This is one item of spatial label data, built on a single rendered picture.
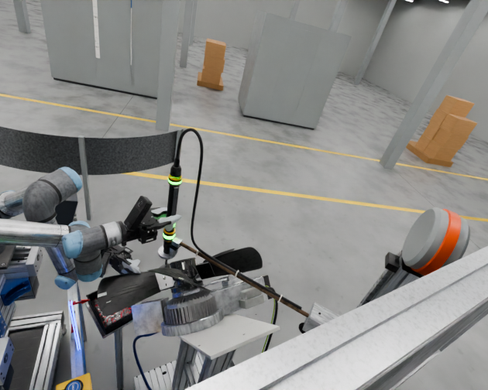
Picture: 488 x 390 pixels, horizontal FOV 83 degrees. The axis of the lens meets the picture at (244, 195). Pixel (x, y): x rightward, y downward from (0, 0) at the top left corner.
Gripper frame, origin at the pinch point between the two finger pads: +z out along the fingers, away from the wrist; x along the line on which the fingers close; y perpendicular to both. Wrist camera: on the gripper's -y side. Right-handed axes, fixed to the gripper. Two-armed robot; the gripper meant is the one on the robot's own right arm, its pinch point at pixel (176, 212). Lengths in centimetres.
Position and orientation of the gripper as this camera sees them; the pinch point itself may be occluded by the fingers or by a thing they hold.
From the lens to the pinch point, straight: 104.2
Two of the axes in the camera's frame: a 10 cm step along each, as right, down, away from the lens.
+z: 7.6, -2.0, 6.1
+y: -2.2, 8.1, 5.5
